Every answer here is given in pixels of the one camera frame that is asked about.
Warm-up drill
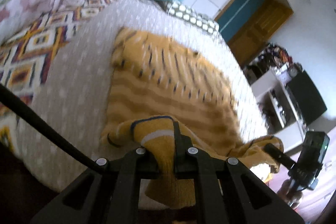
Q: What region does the black cable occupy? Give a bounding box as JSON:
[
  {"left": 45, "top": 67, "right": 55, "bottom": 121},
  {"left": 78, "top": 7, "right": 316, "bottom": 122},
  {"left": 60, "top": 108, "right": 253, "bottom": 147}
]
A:
[{"left": 0, "top": 84, "right": 104, "bottom": 170}]

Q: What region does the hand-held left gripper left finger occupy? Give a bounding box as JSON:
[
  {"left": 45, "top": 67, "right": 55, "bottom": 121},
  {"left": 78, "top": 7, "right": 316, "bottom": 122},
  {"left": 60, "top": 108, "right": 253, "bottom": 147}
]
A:
[{"left": 30, "top": 146, "right": 160, "bottom": 224}]

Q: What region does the wooden door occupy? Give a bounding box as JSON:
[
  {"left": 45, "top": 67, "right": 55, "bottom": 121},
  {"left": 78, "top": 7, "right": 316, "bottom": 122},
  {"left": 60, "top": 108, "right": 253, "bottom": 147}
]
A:
[{"left": 215, "top": 0, "right": 294, "bottom": 67}]

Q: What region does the pile of dark clutter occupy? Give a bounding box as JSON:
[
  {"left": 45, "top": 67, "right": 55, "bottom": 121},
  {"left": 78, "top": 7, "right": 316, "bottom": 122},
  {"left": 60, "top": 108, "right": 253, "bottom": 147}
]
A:
[{"left": 243, "top": 43, "right": 293, "bottom": 84}]

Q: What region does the small round clock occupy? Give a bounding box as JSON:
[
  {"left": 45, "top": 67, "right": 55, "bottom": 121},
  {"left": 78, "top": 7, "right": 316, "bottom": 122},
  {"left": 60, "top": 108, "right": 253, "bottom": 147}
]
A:
[{"left": 288, "top": 63, "right": 301, "bottom": 78}]

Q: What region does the grey dotted bed sheet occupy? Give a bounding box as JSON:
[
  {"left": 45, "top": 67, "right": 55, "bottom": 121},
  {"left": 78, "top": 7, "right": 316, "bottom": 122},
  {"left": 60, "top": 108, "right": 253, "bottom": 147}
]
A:
[{"left": 16, "top": 0, "right": 268, "bottom": 210}]

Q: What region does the geometric patterned blanket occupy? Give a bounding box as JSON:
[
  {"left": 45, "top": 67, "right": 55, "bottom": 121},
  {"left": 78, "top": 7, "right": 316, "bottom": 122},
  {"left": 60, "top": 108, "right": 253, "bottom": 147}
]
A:
[{"left": 0, "top": 0, "right": 124, "bottom": 156}]

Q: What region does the person's right hand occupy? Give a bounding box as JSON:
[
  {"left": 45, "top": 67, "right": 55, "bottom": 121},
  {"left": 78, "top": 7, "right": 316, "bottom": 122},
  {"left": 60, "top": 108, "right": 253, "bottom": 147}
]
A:
[{"left": 278, "top": 179, "right": 303, "bottom": 208}]

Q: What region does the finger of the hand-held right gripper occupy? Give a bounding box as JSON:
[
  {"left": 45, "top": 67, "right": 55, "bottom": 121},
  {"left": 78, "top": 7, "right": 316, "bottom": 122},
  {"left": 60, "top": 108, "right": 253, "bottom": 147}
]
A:
[{"left": 263, "top": 143, "right": 295, "bottom": 170}]

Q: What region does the yellow striped sweater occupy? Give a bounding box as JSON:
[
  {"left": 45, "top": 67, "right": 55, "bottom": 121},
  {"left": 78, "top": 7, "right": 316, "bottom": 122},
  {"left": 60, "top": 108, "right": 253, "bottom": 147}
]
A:
[{"left": 100, "top": 27, "right": 285, "bottom": 209}]

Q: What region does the grey pillow with white circles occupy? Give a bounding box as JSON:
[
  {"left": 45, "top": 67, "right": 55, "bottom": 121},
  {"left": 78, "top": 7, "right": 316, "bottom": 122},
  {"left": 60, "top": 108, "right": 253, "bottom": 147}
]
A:
[{"left": 161, "top": 0, "right": 220, "bottom": 35}]

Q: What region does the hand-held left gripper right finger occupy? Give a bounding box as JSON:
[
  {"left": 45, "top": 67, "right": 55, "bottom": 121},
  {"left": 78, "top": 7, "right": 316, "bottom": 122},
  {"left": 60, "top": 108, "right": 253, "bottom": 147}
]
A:
[{"left": 172, "top": 121, "right": 306, "bottom": 224}]

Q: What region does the black monitor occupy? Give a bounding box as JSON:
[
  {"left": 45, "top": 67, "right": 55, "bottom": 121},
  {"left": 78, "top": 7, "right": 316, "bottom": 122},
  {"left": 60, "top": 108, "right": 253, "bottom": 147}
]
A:
[{"left": 286, "top": 70, "right": 328, "bottom": 127}]

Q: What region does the white shelf unit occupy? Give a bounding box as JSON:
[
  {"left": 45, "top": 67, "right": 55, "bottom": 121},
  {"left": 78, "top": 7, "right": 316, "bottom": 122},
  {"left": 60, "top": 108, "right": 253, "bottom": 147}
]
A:
[{"left": 249, "top": 66, "right": 310, "bottom": 153}]

